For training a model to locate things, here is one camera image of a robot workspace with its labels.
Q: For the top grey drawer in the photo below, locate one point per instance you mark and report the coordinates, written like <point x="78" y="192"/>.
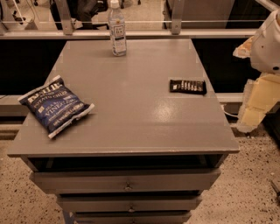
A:
<point x="137" y="181"/>

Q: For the metal railing frame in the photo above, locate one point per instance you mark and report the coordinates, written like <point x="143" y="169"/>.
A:
<point x="11" y="29"/>

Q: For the middle grey drawer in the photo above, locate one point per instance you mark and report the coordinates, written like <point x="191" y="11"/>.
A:
<point x="129" y="203"/>

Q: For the bottom grey drawer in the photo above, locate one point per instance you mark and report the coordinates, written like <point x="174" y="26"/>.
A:
<point x="151" y="217"/>

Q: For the grey drawer cabinet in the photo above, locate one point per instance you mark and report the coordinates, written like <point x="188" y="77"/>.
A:
<point x="137" y="123"/>

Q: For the clear plastic water bottle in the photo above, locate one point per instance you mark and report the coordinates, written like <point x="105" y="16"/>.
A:
<point x="116" y="26"/>

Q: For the blue potato chips bag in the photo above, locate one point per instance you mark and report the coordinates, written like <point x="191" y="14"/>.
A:
<point x="55" y="105"/>

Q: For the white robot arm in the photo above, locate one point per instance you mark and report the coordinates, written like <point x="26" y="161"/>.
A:
<point x="261" y="96"/>

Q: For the black rxbar chocolate bar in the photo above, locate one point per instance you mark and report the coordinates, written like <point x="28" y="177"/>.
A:
<point x="194" y="87"/>

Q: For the grey drawer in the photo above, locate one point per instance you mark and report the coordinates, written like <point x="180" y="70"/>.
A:
<point x="151" y="217"/>
<point x="137" y="181"/>
<point x="129" y="203"/>

